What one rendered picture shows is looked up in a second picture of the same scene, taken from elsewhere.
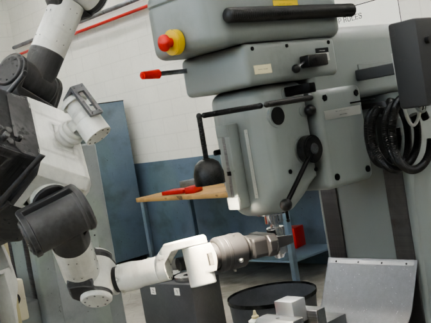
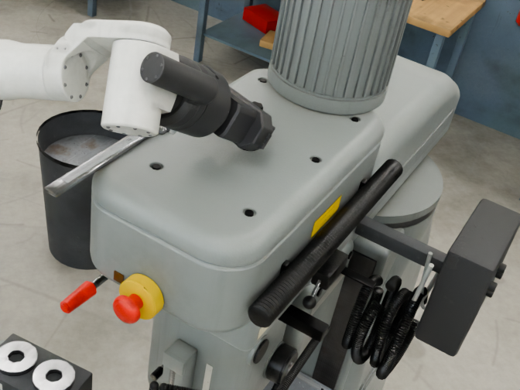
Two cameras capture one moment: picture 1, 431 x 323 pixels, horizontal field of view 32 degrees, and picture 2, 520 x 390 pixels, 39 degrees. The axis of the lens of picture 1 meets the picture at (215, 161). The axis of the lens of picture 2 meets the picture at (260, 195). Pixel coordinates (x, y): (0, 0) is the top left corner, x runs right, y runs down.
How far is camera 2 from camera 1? 144 cm
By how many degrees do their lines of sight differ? 39
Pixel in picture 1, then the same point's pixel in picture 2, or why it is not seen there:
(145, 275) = not seen: outside the picture
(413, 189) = not seen: hidden behind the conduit
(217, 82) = not seen: hidden behind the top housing
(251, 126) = (220, 366)
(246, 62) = (251, 330)
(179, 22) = (159, 275)
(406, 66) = (449, 308)
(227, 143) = (178, 380)
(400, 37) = (460, 276)
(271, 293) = (87, 120)
